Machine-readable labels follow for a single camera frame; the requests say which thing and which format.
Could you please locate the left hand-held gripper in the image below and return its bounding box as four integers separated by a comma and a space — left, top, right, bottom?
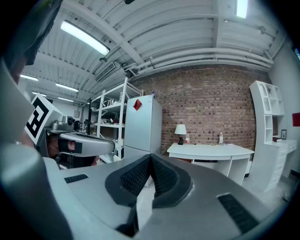
24, 93, 116, 158

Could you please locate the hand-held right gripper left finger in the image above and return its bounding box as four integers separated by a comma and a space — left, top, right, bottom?
58, 154, 152, 240

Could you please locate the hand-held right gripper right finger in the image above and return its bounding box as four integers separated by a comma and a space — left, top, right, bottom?
138, 153, 289, 240

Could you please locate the wooden drawer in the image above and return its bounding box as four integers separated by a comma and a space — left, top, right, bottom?
172, 157, 194, 164

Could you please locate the white desk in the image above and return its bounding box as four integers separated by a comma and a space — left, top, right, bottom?
166, 142, 255, 186

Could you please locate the person's left hand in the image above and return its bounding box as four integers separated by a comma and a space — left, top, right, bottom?
48, 135, 100, 167

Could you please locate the white metal shelf rack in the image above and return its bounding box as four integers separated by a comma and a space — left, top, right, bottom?
90, 77, 144, 162

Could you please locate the silver refrigerator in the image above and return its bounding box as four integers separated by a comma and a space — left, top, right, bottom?
123, 95, 163, 162

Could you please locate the ceiling air vent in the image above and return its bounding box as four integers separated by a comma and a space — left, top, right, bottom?
95, 61, 115, 83

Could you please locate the white shade table lamp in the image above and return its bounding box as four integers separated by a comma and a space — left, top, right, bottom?
174, 124, 188, 145

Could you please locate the white bookcase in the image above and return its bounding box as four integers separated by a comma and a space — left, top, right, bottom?
249, 80, 298, 193

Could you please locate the long ceiling light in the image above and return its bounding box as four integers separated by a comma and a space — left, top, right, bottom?
60, 20, 111, 56

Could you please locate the person's black shirt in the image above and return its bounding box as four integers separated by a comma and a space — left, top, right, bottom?
7, 0, 64, 67

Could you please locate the rectangular ceiling light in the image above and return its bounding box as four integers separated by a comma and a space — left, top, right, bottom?
236, 0, 248, 19

